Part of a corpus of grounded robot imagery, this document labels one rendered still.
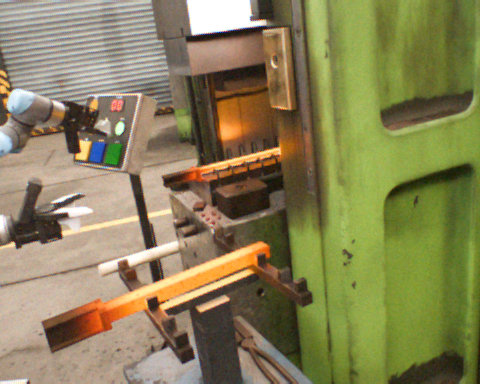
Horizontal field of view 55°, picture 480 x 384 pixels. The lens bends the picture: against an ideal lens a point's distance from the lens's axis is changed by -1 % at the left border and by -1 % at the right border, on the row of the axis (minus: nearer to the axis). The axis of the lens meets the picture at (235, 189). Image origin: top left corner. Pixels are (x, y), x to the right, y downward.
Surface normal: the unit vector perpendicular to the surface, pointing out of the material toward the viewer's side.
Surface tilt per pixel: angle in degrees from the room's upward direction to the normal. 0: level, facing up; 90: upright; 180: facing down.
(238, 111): 90
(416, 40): 89
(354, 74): 89
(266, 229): 90
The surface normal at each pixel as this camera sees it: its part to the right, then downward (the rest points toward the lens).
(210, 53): 0.41, 0.25
